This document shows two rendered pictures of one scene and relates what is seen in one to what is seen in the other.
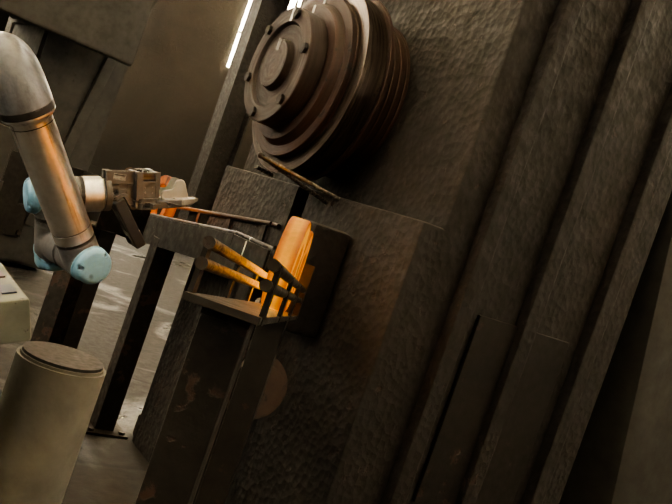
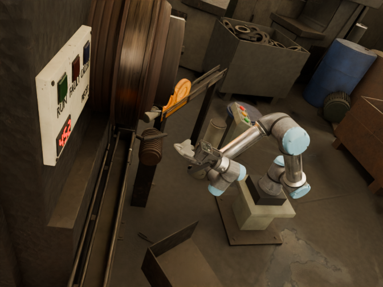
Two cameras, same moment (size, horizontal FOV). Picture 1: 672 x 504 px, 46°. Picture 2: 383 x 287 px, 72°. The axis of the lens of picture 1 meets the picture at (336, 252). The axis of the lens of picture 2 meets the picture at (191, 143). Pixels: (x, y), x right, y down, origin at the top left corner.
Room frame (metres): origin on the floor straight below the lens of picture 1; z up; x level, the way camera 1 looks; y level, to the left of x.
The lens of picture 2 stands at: (2.59, 0.67, 1.46)
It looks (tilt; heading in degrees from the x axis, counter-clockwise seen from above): 37 degrees down; 198
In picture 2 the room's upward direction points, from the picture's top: 20 degrees clockwise
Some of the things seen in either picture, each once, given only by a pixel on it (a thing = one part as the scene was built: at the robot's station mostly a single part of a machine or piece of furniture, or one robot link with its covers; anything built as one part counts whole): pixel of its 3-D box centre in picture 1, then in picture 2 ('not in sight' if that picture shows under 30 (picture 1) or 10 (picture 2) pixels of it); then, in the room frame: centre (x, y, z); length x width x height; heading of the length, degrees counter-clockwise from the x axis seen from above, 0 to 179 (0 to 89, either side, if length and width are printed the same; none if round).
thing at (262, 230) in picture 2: not in sight; (253, 208); (1.19, 0.80, 0.13); 0.40 x 0.40 x 0.26; 41
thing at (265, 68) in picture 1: (282, 67); (168, 62); (1.86, 0.26, 1.11); 0.28 x 0.06 x 0.28; 34
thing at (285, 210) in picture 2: not in sight; (263, 195); (1.19, 0.80, 0.28); 0.32 x 0.32 x 0.04; 41
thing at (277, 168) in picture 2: not in sight; (282, 168); (1.18, 0.80, 0.53); 0.13 x 0.12 x 0.14; 49
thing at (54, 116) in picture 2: not in sight; (70, 90); (2.26, 0.28, 1.15); 0.26 x 0.02 x 0.18; 34
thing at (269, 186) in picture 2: not in sight; (272, 180); (1.19, 0.79, 0.42); 0.15 x 0.15 x 0.10
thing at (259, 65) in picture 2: not in sight; (248, 60); (-0.84, -0.12, 0.39); 1.03 x 0.83 x 0.77; 139
